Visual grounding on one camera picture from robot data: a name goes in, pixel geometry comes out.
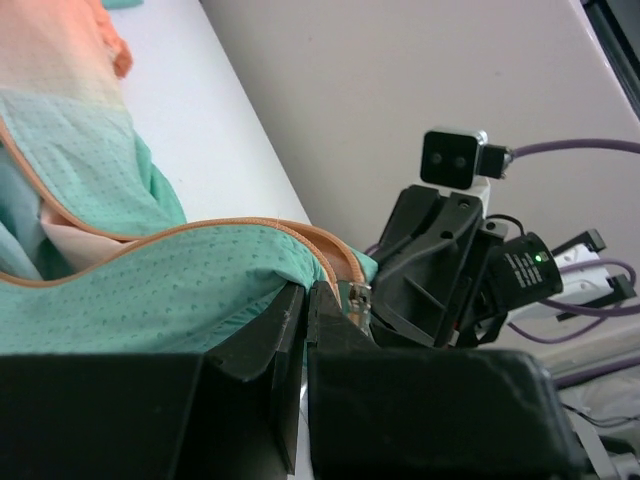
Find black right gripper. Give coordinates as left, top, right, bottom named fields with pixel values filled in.
left=369, top=184, right=511, bottom=349

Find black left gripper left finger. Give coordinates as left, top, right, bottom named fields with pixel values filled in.
left=1, top=284, right=305, bottom=479

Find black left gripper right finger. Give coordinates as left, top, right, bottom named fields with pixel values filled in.
left=307, top=282, right=587, bottom=479

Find silver zipper slider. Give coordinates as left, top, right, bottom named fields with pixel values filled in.
left=338, top=281, right=371, bottom=336

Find orange and teal jacket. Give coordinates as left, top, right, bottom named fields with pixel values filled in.
left=1, top=1, right=378, bottom=354

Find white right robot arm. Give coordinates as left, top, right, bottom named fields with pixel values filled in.
left=371, top=186, right=636, bottom=348

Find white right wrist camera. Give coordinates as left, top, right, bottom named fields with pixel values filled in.
left=420, top=127, right=514, bottom=214

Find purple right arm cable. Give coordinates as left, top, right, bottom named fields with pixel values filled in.
left=362, top=138, right=640, bottom=346

